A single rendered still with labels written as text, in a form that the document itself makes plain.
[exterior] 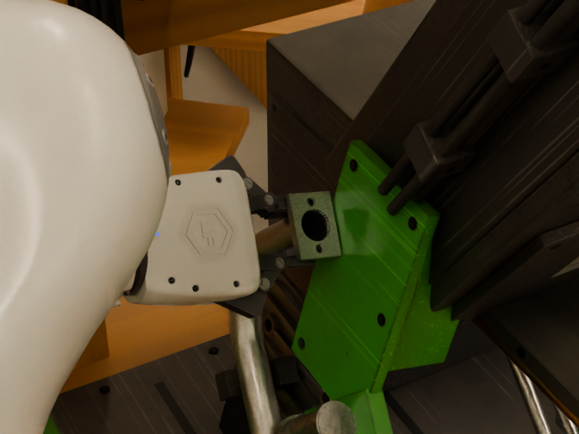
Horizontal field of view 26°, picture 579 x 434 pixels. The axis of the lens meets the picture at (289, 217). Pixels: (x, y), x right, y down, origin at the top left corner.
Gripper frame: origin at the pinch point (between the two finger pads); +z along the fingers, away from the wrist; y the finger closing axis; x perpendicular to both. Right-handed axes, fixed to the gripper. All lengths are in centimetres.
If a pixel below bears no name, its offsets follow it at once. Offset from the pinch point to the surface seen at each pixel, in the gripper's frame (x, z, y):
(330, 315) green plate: 1.1, 2.8, -7.1
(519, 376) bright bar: -3.6, 17.6, -14.7
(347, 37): 7.7, 14.6, 19.8
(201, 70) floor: 218, 115, 88
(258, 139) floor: 190, 113, 59
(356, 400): -0.9, 2.5, -14.4
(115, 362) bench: 40.7, 0.0, -5.6
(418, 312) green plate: -6.4, 6.1, -8.4
